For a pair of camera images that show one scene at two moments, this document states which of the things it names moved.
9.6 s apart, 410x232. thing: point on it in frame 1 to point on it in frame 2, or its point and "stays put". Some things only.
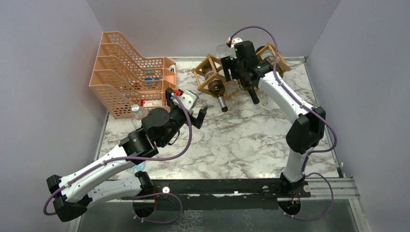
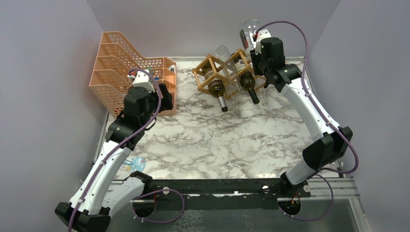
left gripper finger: x=197 y=122 to x=167 y=101
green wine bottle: x=216 y=87 stays put
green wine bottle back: x=252 y=92 stays put
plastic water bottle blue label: x=139 y=166 stays put
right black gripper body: x=234 y=67 to x=260 y=65
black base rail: x=221 y=194 stays put
